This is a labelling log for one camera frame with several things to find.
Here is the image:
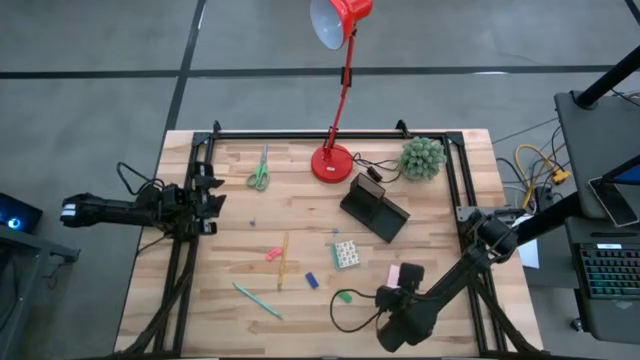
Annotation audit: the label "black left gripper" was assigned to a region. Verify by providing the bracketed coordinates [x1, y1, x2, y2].
[167, 161, 228, 237]

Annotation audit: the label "green-handled scissors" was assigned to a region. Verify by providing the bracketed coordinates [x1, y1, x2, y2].
[245, 143, 272, 192]

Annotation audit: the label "patterned green-edged notepad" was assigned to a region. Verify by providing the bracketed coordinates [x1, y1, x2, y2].
[329, 239, 361, 270]

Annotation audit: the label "yellow pencil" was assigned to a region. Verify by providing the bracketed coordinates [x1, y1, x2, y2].
[276, 231, 291, 293]

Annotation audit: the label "teal pen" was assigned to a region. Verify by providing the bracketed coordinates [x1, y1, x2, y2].
[232, 282, 285, 321]

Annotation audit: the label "black mesh desk organizer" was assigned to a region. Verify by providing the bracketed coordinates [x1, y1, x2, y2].
[339, 172, 412, 245]

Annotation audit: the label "red desk lamp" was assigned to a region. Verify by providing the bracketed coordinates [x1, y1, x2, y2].
[308, 0, 375, 185]

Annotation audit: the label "white paper sheet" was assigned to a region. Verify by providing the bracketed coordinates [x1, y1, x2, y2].
[516, 214, 541, 270]

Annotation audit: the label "green artificial potted plant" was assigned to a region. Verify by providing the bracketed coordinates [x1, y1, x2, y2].
[397, 135, 449, 182]

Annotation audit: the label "dark grey side stand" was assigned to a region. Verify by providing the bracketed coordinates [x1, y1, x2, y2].
[0, 223, 81, 360]

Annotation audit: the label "computer with blue light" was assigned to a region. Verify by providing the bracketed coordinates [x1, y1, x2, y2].
[0, 192, 44, 235]

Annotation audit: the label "grey keyboard desk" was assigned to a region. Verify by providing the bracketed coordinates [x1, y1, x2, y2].
[563, 215, 640, 346]

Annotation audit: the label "backlit keyboard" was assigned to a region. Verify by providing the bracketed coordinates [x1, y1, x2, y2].
[578, 242, 640, 301]

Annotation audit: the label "smartphone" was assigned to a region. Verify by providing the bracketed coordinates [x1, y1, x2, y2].
[587, 175, 640, 229]

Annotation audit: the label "grey side desk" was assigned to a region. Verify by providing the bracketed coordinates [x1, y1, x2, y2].
[553, 89, 640, 221]

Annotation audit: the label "blue tablet screen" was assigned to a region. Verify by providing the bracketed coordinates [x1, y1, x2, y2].
[602, 153, 640, 187]

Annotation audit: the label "black slanted pole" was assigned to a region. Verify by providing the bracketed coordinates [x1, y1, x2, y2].
[573, 44, 640, 110]

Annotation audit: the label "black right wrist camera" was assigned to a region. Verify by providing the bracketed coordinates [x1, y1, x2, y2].
[398, 262, 426, 292]

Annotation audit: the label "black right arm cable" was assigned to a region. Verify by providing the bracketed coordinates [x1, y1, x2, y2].
[329, 288, 387, 335]

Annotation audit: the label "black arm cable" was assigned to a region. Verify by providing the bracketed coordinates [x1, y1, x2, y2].
[329, 288, 387, 335]
[115, 160, 167, 197]

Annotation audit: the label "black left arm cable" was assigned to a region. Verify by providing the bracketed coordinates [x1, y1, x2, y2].
[115, 160, 167, 197]

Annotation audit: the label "black aluminium table frame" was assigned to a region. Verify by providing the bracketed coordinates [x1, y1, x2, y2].
[115, 119, 544, 359]

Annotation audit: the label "black lamp cable with switch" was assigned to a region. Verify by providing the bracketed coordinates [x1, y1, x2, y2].
[351, 152, 404, 185]

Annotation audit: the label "yellow cable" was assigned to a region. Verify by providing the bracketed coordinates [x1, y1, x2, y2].
[513, 143, 572, 210]

